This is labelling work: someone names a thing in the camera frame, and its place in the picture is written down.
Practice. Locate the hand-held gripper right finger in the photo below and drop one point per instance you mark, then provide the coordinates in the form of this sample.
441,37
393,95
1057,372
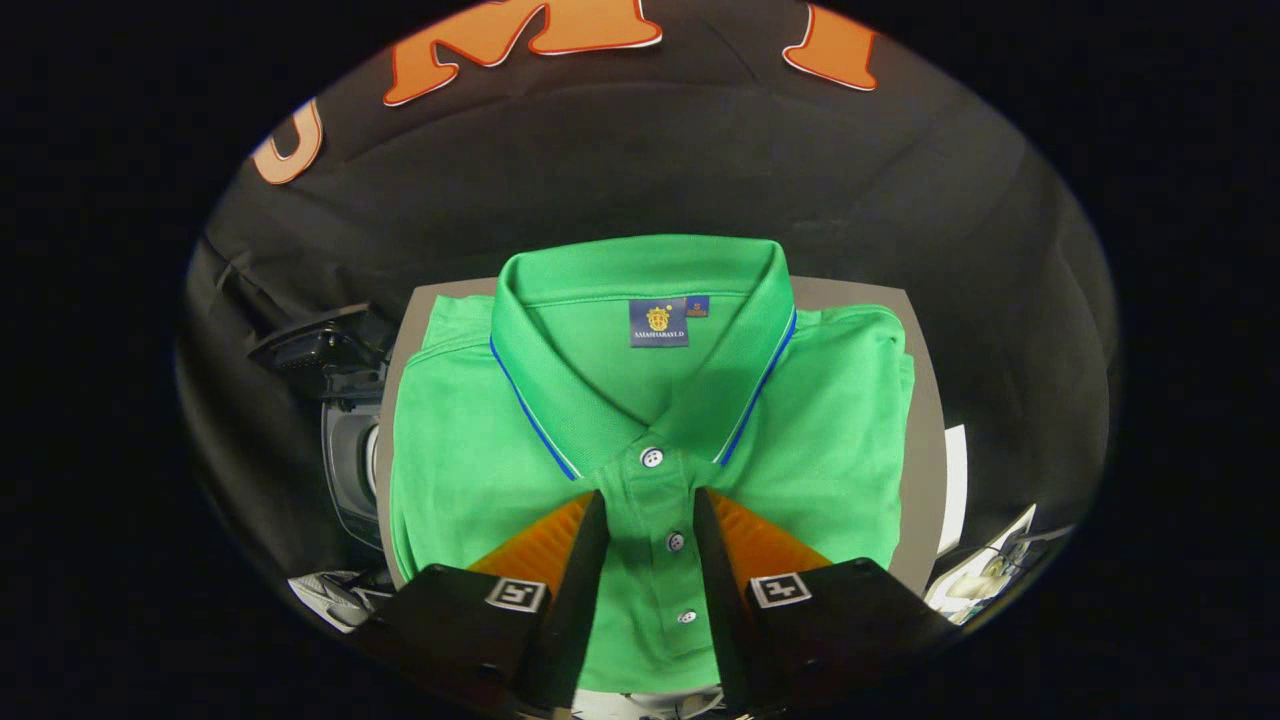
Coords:
725,620

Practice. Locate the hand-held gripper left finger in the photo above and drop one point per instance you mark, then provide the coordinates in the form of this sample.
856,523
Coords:
575,620

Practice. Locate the green polo shirt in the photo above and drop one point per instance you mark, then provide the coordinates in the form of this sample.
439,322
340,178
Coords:
480,450

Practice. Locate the grey washing machine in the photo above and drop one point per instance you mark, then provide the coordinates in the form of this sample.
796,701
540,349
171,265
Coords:
345,470

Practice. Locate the dark transparent washing machine lid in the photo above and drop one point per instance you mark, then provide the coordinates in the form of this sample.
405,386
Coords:
320,350

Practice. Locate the white grey patterned object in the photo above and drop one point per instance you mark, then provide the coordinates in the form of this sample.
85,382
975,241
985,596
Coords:
335,595

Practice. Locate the grey cabinet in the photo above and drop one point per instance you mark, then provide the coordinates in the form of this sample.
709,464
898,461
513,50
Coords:
925,450

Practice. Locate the printed white packaging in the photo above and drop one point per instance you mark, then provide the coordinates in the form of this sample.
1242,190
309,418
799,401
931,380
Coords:
985,580

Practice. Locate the white paper sheet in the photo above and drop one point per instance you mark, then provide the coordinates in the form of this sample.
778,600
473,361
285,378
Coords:
955,490

